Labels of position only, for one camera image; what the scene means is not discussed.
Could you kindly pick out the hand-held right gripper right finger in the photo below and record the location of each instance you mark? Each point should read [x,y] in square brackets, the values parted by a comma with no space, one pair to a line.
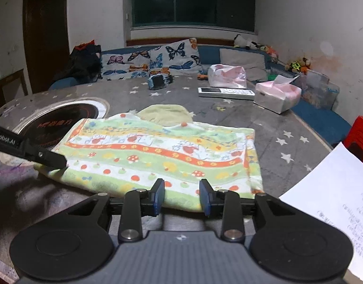
[203,198]

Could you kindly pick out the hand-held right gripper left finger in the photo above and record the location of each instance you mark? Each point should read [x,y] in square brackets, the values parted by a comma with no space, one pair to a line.
[159,197]

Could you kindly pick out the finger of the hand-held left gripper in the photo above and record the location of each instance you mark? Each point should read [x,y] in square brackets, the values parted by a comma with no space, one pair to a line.
[46,155]

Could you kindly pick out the printed children's pajama top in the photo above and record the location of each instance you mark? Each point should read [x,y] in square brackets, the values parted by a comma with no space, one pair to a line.
[154,153]

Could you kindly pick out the round black induction cooktop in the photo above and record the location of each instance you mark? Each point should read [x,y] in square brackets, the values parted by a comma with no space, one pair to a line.
[66,115]

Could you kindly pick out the dark wooden desk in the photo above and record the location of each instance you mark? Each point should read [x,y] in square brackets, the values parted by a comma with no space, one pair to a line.
[9,80]

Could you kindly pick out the black jacket pile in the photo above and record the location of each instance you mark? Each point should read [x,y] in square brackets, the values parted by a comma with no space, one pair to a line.
[80,62]

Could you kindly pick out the grey star-print table cover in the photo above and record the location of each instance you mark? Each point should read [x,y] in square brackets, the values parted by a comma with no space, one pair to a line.
[282,124]

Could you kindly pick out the white remote control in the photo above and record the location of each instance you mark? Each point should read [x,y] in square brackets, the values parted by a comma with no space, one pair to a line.
[226,92]

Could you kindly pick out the dark wooden door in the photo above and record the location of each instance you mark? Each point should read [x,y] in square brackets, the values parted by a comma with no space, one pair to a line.
[45,35]

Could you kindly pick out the butterfly print pillow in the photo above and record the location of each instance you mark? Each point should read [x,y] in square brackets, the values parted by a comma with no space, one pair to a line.
[122,65]
[175,56]

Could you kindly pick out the small orange toy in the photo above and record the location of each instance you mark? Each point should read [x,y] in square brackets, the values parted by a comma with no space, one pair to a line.
[202,77]

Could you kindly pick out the pink tissue pack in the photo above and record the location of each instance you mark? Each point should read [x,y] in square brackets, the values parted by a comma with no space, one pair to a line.
[276,97]

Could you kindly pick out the pink and white plastic bag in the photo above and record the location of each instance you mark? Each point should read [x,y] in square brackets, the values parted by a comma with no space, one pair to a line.
[226,75]

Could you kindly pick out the white printed paper sheet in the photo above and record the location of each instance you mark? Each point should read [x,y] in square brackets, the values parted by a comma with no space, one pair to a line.
[332,198]

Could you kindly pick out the grey cushion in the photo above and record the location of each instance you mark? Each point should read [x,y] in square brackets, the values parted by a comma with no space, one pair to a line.
[243,59]

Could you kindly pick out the pink orange plush toy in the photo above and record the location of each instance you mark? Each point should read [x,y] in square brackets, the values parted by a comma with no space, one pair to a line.
[269,53]

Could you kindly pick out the clear plastic storage boxes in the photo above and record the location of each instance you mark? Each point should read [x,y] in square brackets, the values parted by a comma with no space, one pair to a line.
[320,90]

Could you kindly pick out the brown bear plush toys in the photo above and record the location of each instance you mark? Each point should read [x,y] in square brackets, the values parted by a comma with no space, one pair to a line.
[297,65]

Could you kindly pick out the black and white plush toy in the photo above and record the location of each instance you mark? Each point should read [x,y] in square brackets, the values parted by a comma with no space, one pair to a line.
[240,40]

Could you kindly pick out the red plastic stool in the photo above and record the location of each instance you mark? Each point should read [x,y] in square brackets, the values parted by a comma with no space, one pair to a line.
[362,136]

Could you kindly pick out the green-framed window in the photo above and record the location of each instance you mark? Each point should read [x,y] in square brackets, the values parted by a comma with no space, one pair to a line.
[199,0]

